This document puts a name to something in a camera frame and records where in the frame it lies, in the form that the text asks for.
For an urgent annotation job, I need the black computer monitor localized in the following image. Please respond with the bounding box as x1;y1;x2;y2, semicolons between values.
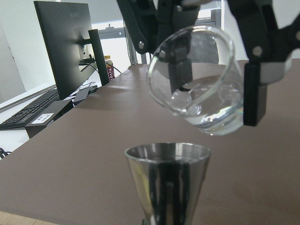
34;1;109;100

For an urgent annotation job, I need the small clear glass cup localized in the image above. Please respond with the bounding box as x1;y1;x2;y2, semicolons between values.
146;25;244;135

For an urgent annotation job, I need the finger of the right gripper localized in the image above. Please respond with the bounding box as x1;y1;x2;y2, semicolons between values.
228;0;300;127

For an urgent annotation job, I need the brown drink bottle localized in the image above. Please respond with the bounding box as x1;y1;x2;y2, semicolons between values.
104;55;115;81

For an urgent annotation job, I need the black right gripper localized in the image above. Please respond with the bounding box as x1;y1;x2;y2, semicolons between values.
117;0;202;91

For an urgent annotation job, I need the steel double jigger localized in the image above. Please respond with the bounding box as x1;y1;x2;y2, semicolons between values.
125;142;211;225

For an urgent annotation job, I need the black box with label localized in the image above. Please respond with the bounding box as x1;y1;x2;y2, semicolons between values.
25;100;74;139

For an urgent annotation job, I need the black keyboard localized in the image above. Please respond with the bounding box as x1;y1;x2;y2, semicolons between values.
0;89;59;131

